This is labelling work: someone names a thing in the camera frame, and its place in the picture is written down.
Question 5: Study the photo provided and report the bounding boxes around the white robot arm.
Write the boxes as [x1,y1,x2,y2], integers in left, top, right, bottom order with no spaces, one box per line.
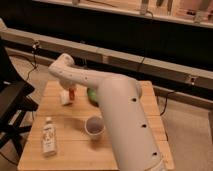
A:
[49,53,167,171]

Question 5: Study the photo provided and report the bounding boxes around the red orange pepper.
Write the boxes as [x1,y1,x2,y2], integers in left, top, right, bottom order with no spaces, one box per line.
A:
[69,88,76,100]

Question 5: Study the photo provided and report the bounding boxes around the wooden table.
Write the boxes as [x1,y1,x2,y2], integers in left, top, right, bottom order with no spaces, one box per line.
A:
[17,79,175,171]

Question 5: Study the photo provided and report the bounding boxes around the green bowl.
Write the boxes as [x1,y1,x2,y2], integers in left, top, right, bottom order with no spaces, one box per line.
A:
[87,88,98,106]

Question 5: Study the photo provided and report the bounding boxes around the black cable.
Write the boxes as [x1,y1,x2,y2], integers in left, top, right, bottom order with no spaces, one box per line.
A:
[25,41,40,82]

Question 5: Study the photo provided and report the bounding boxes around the black chair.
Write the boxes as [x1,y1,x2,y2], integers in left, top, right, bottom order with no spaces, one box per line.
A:
[0,38,38,156]

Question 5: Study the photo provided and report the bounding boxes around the white sponge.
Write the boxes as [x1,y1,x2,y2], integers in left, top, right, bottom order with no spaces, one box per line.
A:
[60,90,72,106]

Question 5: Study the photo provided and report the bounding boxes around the white paper cup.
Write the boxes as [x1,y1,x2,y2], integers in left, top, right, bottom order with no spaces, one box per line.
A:
[84,116,105,140]

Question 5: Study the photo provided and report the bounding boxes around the clear plastic bottle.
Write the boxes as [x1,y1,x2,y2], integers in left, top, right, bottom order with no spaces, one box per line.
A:
[42,117,57,156]

